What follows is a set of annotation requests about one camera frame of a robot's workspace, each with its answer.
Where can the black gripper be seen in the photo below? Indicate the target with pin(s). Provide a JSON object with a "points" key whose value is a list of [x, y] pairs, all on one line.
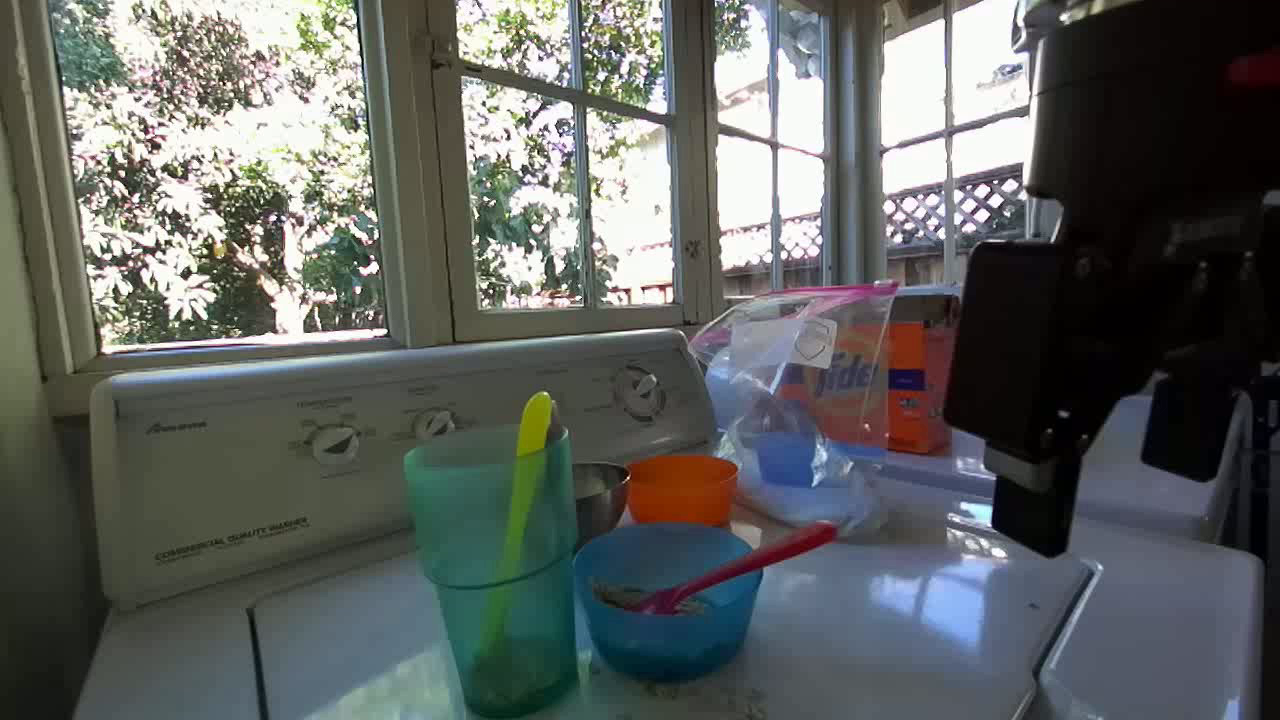
{"points": [[1059, 335]]}

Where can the pink plastic spoon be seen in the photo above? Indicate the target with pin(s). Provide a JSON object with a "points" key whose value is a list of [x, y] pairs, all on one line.
{"points": [[668, 600]]}

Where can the orange plastic bowl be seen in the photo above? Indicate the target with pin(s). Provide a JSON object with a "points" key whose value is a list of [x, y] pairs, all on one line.
{"points": [[687, 491]]}

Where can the robot arm white silver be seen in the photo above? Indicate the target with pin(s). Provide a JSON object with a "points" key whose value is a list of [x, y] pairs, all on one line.
{"points": [[1156, 139]]}

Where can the blue scoop inside bag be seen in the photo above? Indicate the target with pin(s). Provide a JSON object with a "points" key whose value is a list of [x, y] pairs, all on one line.
{"points": [[781, 443]]}

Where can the blue plastic bowl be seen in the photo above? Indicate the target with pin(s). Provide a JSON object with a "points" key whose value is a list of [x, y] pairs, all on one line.
{"points": [[618, 570]]}

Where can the small metal bowl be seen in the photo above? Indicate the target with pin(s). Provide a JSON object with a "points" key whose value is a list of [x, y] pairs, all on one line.
{"points": [[603, 495]]}

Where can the teal translucent plastic cup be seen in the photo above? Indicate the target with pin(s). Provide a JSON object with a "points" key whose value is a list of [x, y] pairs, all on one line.
{"points": [[457, 498]]}

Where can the white dryer top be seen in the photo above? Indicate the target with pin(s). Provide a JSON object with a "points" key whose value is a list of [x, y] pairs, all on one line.
{"points": [[1112, 482]]}

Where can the orange detergent box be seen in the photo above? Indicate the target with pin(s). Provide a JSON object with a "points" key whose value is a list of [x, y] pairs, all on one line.
{"points": [[889, 371]]}

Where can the clear zip plastic bag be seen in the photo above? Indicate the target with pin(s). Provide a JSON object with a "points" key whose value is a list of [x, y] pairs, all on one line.
{"points": [[752, 355]]}

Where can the yellow-green plastic spoon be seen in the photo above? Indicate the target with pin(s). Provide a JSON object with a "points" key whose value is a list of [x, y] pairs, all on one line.
{"points": [[538, 425]]}

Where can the white washing machine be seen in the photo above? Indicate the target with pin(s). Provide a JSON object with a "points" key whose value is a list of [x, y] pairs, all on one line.
{"points": [[256, 560]]}

